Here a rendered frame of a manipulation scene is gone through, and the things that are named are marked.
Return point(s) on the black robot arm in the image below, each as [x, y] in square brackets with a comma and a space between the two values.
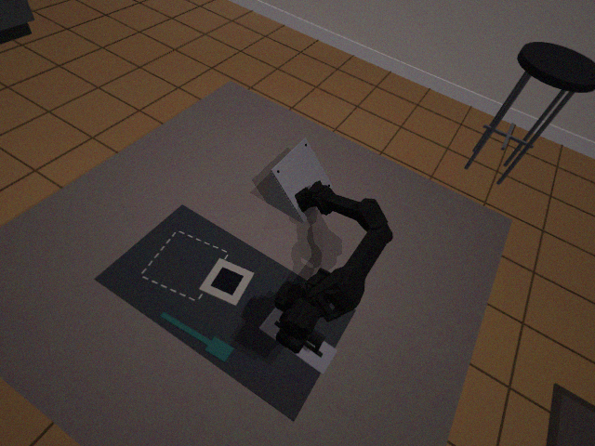
[344, 286]

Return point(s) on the beige square tile with dark centre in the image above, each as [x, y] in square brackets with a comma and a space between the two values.
[227, 281]

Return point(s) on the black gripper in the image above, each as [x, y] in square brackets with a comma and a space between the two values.
[290, 342]

